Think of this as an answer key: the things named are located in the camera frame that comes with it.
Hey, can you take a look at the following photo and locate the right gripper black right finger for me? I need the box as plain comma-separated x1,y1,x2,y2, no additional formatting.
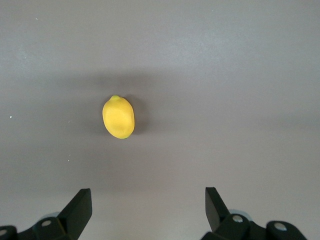
201,186,253,240

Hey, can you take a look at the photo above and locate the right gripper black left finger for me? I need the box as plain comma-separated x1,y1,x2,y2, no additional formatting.
17,188,93,240

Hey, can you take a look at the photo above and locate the yellow lemon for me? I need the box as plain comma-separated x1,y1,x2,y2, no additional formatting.
102,95,136,140

